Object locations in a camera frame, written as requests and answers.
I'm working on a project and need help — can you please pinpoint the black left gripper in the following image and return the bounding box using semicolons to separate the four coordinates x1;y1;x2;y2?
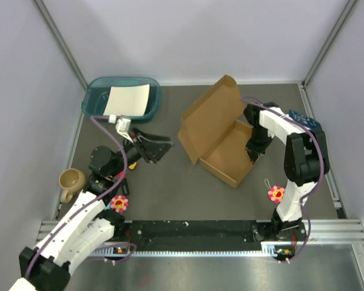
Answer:
110;126;177;178

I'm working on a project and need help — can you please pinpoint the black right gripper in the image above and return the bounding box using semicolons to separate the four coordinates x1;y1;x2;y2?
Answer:
245;125;274;164

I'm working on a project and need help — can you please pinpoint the yellow bone-shaped sponge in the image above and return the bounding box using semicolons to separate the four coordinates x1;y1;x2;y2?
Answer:
129;162;137;170

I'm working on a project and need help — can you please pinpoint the brown cardboard box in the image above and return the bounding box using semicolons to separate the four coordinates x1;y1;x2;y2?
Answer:
178;75;253;188

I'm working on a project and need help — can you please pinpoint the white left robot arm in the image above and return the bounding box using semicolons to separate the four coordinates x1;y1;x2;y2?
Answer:
12;127;173;290

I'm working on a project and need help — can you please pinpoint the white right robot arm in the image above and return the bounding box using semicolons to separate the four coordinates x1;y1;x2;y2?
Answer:
243;102;329;241

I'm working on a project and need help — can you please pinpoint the pink flower toy right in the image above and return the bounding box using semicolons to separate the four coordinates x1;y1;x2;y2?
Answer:
268;186;285;204

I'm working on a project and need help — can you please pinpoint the pink flower toy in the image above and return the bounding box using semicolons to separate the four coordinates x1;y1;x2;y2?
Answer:
268;186;285;204
110;195;129;213

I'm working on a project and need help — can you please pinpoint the teal plastic tub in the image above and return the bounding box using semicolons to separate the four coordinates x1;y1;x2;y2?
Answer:
81;76;161;123

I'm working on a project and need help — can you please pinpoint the pink and black marker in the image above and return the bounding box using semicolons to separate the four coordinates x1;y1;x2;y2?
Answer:
120;178;130;196

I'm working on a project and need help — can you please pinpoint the white paper sheet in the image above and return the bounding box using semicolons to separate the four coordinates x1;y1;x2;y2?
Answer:
103;84;150;116

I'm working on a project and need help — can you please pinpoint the blue leaf-shaped dish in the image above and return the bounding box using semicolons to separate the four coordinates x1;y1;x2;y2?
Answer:
288;110;321;129

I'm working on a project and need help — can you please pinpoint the pink flower toy left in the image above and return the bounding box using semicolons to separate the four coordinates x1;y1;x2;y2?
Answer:
110;195;129;213

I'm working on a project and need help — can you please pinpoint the beige ceramic mug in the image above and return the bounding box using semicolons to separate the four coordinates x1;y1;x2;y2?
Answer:
59;168;86;203

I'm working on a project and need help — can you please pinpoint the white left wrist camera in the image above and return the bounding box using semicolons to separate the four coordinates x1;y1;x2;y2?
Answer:
108;115;133;142

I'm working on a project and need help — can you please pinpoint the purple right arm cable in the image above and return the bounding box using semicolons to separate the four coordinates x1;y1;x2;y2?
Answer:
241;96;327;264

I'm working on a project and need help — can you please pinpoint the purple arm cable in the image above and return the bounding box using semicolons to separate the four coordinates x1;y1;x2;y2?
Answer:
25;114;137;279
241;96;327;264

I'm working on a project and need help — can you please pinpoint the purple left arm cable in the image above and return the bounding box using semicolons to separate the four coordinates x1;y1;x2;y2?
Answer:
25;114;137;279

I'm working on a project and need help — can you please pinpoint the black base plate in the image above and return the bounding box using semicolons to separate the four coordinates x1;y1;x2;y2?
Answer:
121;219;310;252

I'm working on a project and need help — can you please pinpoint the grey slotted cable duct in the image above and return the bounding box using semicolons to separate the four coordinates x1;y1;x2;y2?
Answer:
89;244;295;259

